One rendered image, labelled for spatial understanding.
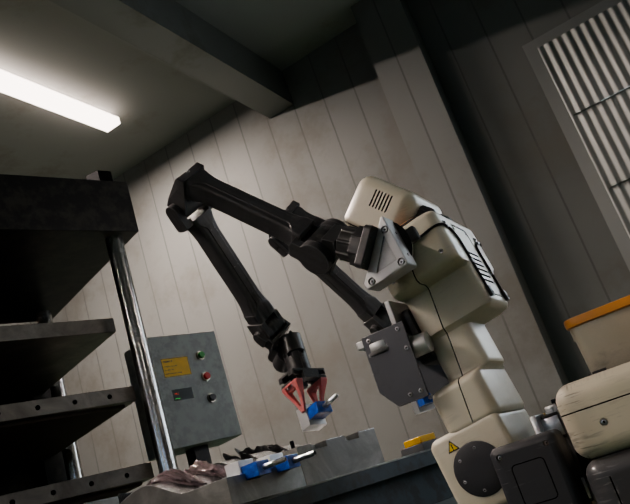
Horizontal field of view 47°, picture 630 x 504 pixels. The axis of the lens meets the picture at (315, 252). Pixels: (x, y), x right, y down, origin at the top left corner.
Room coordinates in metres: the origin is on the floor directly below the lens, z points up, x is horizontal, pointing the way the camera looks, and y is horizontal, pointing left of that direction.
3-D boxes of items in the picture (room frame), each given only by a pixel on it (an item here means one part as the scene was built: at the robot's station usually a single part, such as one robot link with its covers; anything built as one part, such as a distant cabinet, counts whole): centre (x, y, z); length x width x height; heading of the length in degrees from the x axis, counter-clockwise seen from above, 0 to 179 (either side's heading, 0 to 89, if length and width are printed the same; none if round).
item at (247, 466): (1.50, 0.24, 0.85); 0.13 x 0.05 x 0.05; 63
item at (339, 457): (1.98, 0.27, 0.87); 0.50 x 0.26 x 0.14; 45
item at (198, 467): (1.67, 0.45, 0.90); 0.26 x 0.18 x 0.08; 63
